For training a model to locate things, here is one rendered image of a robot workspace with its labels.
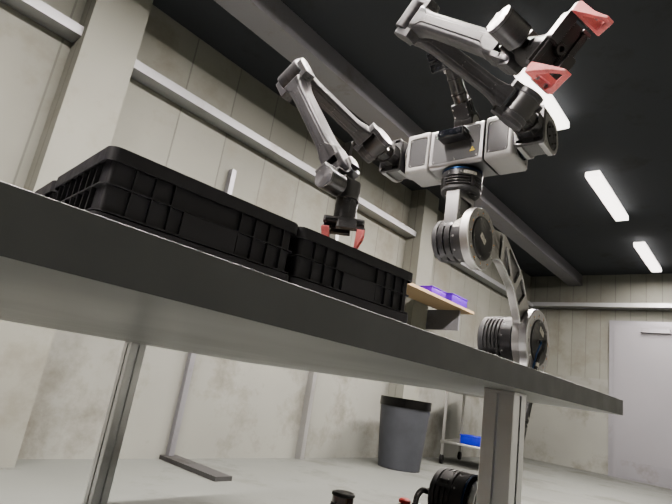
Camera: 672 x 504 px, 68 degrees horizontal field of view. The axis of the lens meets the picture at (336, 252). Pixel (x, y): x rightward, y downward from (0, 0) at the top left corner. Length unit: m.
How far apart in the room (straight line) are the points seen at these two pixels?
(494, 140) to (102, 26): 2.47
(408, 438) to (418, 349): 4.06
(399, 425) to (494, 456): 3.62
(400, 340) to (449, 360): 0.12
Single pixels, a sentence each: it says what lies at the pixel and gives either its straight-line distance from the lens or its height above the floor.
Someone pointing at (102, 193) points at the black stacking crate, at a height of 0.85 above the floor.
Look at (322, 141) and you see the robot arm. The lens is 1.35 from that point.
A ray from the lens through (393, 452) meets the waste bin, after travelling 4.67.
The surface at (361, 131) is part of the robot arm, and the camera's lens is 1.70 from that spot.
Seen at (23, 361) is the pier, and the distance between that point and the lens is 2.99.
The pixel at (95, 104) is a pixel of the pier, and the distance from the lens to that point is 3.25.
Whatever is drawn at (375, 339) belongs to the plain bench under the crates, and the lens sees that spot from 0.53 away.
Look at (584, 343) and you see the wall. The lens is 8.60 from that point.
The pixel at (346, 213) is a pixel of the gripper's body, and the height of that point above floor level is 1.03.
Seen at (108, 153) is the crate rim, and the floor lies 0.92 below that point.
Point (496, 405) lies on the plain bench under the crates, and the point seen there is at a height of 0.63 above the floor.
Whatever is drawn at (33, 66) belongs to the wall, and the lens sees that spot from 3.40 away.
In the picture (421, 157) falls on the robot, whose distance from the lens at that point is 1.79.
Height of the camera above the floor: 0.62
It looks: 15 degrees up
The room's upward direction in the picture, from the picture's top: 9 degrees clockwise
